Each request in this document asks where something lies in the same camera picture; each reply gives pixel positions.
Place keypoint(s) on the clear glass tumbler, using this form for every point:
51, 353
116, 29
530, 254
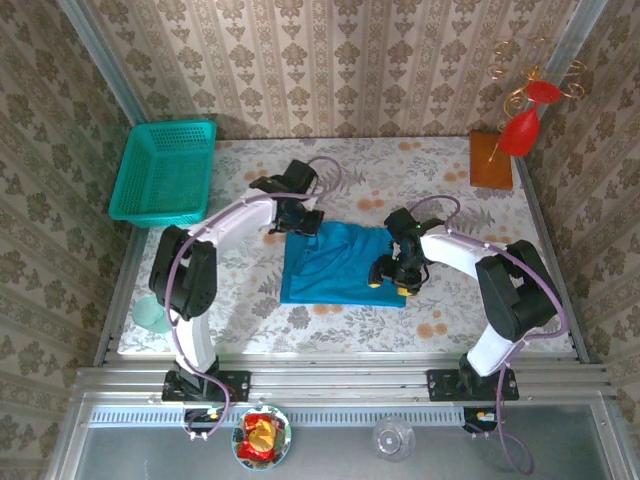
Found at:
393, 439

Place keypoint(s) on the teal plastic basket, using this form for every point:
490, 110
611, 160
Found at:
160, 170

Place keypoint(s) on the orange wooden block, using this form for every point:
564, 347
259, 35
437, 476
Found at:
491, 162

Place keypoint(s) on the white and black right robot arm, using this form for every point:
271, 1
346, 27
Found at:
455, 255

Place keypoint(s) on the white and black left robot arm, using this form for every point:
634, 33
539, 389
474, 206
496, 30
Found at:
235, 220

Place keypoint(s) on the patterned round plate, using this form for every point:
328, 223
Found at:
285, 440

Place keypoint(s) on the red and gold ornament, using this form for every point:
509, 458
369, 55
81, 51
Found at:
530, 75

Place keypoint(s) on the red yellow snack bag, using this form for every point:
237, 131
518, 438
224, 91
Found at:
260, 437

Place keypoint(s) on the pale teal textured cup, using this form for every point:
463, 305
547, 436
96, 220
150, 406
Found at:
145, 317

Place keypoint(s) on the aluminium frame rail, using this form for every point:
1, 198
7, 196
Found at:
340, 380

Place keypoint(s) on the aluminium frame post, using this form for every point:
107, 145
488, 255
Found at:
105, 65
570, 45

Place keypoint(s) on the red plastic wine glass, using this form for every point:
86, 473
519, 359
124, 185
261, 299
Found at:
517, 132

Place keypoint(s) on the blue t-shirt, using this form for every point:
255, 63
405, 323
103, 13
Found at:
330, 270

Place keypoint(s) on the grey metal tray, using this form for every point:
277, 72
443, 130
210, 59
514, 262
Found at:
325, 455

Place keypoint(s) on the floral tablecloth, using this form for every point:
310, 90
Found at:
350, 330

